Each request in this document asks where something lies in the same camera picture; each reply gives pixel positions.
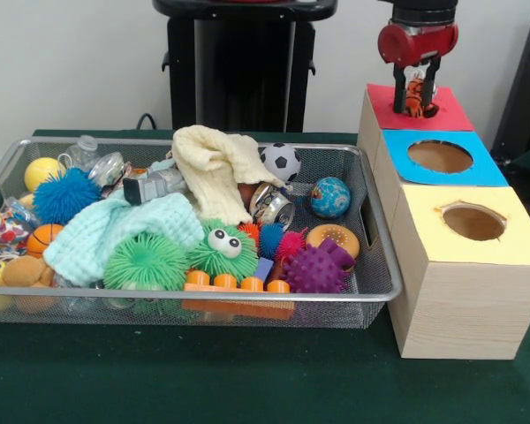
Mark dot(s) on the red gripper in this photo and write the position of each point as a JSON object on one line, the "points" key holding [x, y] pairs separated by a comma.
{"points": [[419, 44]]}

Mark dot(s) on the tiger plush toy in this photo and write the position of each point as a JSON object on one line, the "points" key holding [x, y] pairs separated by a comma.
{"points": [[416, 95]]}

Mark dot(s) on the cream muslin cloth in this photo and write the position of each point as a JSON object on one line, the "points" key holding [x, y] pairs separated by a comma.
{"points": [[212, 168]]}

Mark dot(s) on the wooden box with three holes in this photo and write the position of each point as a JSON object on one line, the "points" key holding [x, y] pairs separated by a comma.
{"points": [[468, 309]]}

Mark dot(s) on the silver mesh bin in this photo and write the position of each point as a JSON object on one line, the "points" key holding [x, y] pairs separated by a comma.
{"points": [[247, 297]]}

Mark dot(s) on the blue globe ball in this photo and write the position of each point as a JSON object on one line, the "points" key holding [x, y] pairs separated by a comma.
{"points": [[330, 198]]}

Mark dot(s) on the black and white soccer ball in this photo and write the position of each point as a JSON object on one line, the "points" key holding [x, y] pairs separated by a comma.
{"points": [[280, 162]]}

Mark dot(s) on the purple spiky ball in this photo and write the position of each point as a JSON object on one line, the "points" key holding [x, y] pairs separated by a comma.
{"points": [[311, 269]]}

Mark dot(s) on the green fuzzy ball with eyes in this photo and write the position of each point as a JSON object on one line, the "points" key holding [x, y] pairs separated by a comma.
{"points": [[212, 265]]}

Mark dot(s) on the orange building block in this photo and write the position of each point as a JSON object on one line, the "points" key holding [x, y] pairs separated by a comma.
{"points": [[223, 281]]}

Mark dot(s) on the grey plastic toy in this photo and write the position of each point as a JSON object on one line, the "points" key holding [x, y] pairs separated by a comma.
{"points": [[159, 185]]}

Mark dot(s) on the green puffer ball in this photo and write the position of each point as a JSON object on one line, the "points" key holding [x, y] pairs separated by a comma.
{"points": [[146, 262]]}

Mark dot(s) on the mint green muslin cloth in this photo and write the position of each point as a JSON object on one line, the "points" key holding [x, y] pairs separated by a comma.
{"points": [[115, 229]]}

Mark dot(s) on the dark green tablecloth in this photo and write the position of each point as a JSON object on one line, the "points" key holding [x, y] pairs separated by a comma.
{"points": [[247, 375]]}

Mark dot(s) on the blue puffer ball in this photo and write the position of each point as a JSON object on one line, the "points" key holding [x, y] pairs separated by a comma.
{"points": [[66, 196]]}

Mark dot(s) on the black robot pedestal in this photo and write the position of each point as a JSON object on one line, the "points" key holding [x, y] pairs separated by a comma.
{"points": [[243, 66]]}

